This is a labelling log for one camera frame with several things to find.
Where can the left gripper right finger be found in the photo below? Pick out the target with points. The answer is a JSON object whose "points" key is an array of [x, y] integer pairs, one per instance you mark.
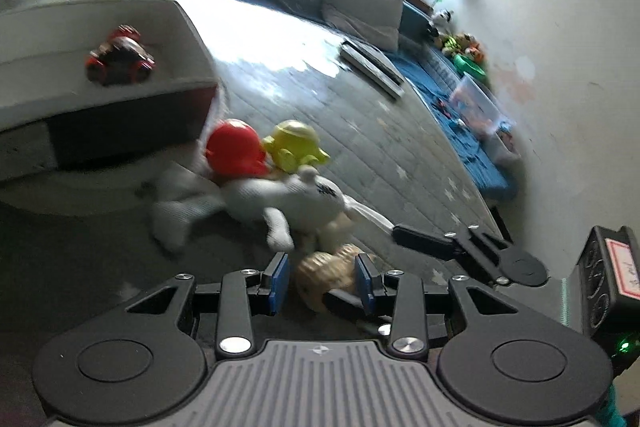
{"points": [[399, 295]]}

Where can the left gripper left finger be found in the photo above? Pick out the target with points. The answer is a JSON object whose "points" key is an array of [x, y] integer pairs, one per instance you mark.
{"points": [[246, 293]]}

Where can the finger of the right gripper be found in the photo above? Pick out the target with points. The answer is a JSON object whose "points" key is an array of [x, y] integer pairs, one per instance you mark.
{"points": [[349, 308], [430, 244]]}

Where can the beige peanut toy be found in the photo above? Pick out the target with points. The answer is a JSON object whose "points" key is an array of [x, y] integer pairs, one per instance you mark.
{"points": [[321, 272]]}

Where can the white plush rabbit doll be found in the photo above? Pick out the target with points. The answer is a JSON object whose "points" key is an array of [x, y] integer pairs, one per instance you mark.
{"points": [[304, 202]]}

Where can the green alien toy figure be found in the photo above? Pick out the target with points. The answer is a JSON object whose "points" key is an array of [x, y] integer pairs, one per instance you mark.
{"points": [[292, 144]]}

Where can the red alien toy figure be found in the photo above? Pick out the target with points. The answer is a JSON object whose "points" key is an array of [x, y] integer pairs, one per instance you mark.
{"points": [[233, 149]]}

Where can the black-haired doll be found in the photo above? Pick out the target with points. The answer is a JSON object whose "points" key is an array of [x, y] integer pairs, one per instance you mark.
{"points": [[120, 59]]}

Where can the quilted star table cover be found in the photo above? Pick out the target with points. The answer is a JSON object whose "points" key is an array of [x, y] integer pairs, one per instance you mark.
{"points": [[75, 244]]}

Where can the clear plastic toy bin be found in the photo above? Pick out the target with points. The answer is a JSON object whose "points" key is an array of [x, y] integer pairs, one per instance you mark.
{"points": [[476, 108]]}

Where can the pile of small toys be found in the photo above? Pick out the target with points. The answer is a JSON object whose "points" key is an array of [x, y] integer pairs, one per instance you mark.
{"points": [[461, 49]]}

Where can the grey plain pillow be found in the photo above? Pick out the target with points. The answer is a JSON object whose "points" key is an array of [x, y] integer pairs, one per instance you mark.
{"points": [[374, 21]]}

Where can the black white cardboard box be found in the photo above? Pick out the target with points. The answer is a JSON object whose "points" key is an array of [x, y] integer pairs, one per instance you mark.
{"points": [[95, 84]]}

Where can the blue sofa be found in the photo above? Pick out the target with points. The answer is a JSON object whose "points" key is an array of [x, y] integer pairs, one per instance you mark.
{"points": [[434, 76]]}

